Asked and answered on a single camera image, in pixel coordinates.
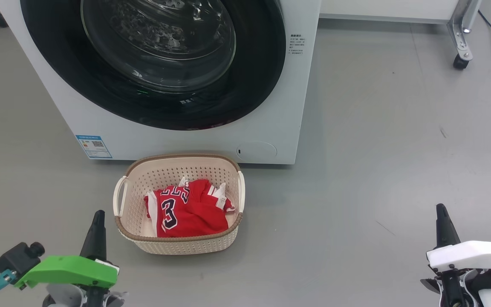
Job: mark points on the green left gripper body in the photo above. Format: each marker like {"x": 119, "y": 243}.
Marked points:
{"x": 70, "y": 268}

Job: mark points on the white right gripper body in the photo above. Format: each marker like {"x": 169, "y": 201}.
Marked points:
{"x": 475, "y": 256}

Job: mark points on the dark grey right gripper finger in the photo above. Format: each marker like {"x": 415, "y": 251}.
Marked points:
{"x": 452, "y": 238}
{"x": 441, "y": 236}

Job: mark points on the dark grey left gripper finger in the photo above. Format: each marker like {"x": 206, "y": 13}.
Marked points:
{"x": 90, "y": 245}
{"x": 101, "y": 245}

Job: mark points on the red basketball jersey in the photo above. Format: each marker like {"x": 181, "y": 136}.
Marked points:
{"x": 186, "y": 217}
{"x": 220, "y": 198}

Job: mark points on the round glass washing machine door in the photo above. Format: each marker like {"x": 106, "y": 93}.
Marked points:
{"x": 254, "y": 76}

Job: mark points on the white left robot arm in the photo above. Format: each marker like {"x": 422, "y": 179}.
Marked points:
{"x": 66, "y": 296}

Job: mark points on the cream perforated laundry basket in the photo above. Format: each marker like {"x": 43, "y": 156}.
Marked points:
{"x": 177, "y": 245}

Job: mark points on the white front-load washing machine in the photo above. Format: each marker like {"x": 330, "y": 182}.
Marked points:
{"x": 301, "y": 85}

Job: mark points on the blue energy label sticker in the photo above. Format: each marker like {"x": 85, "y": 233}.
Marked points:
{"x": 94, "y": 147}

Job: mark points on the round white filter cover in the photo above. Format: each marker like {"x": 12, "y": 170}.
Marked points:
{"x": 256, "y": 150}

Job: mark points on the silver metal stand with caster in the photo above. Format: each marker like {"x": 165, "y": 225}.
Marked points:
{"x": 460, "y": 38}

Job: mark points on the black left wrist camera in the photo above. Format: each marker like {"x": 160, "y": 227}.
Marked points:
{"x": 19, "y": 258}

